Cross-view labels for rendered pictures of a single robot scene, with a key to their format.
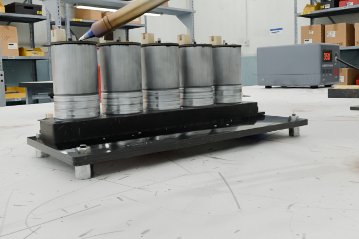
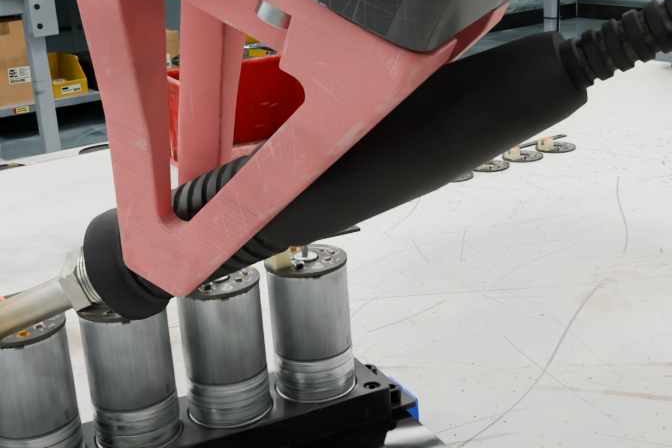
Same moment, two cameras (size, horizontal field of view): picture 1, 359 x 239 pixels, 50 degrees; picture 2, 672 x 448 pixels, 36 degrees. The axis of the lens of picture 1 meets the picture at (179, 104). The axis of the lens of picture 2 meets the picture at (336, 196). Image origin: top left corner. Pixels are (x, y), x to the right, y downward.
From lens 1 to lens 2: 16 cm
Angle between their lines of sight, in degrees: 17
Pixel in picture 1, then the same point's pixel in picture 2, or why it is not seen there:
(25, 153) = not seen: outside the picture
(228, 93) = (307, 378)
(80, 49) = not seen: outside the picture
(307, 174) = not seen: outside the picture
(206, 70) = (237, 347)
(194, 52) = (204, 313)
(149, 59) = (89, 347)
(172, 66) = (141, 363)
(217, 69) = (280, 324)
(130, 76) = (34, 407)
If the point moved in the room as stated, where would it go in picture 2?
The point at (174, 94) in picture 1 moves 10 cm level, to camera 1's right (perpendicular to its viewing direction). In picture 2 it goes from (153, 417) to (520, 431)
